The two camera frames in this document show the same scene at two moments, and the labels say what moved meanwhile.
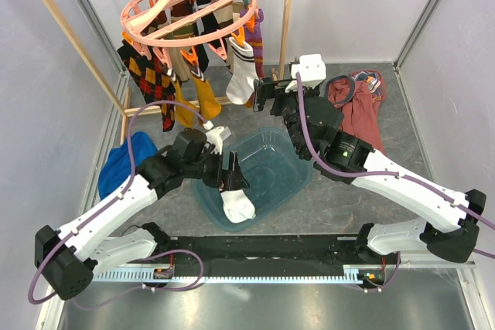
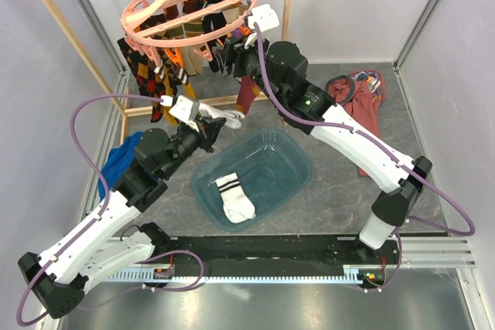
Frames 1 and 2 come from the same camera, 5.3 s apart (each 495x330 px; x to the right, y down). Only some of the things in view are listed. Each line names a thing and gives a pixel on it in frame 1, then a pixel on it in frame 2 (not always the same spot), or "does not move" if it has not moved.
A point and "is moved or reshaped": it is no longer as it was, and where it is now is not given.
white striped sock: x=237 y=205 does not move
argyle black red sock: x=155 y=83 is moved or reshaped
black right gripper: x=264 y=91 → x=235 y=50
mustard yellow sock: x=207 y=106 → x=189 y=91
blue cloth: x=117 y=167 does not move
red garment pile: x=360 y=95 does not move
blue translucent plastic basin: x=273 y=168 does not move
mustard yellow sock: x=186 y=117 is moved or reshaped
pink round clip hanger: x=189 y=12 does not move
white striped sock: x=242 y=89 → x=233 y=119
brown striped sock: x=174 y=13 → x=187 y=28
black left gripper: x=230 y=179 → x=209 y=127
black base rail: x=265 y=255 does not move
